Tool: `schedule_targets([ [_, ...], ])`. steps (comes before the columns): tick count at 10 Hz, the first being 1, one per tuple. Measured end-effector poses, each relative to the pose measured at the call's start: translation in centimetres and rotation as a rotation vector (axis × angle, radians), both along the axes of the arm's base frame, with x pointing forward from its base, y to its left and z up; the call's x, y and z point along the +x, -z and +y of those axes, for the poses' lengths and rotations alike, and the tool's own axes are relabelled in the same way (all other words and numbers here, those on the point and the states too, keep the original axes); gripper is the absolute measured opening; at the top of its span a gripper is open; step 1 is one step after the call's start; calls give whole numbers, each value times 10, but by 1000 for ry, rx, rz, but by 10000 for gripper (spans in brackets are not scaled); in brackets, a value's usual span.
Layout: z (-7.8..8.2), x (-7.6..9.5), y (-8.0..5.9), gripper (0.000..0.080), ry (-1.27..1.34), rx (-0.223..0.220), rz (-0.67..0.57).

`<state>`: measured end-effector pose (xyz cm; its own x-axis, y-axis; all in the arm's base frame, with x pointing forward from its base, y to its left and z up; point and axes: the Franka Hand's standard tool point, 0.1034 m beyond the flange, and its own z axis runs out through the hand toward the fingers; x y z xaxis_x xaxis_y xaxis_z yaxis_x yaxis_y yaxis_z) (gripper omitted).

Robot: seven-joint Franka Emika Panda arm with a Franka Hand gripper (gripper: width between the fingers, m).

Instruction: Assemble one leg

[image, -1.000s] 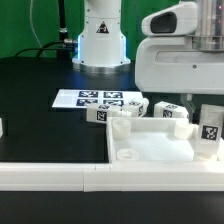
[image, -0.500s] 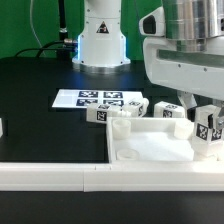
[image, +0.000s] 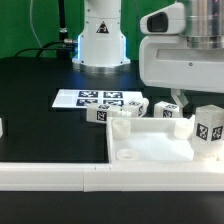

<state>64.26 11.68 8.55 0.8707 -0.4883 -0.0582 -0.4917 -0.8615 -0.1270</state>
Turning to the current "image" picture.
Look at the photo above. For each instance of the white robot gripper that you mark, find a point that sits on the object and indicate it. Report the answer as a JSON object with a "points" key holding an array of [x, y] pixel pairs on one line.
{"points": [[166, 61]]}

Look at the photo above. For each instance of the white square tabletop tray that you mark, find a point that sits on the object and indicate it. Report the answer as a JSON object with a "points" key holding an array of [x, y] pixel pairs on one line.
{"points": [[150, 139]]}

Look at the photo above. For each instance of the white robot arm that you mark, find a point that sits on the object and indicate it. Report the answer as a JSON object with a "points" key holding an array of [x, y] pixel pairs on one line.
{"points": [[102, 46]]}

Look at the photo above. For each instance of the paper sheet with tags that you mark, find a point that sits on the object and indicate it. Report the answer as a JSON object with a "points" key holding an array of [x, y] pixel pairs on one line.
{"points": [[76, 98]]}

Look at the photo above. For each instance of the white front fence bar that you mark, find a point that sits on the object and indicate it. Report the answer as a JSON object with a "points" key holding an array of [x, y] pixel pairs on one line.
{"points": [[149, 176]]}

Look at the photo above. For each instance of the black pole stand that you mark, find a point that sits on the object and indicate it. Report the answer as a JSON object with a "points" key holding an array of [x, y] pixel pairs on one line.
{"points": [[63, 34]]}

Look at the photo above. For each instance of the green backdrop curtain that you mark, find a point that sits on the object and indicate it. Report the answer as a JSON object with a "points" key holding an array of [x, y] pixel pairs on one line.
{"points": [[22, 22]]}

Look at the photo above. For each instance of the white left fence piece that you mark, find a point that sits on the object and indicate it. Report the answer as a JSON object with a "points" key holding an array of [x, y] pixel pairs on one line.
{"points": [[1, 127]]}

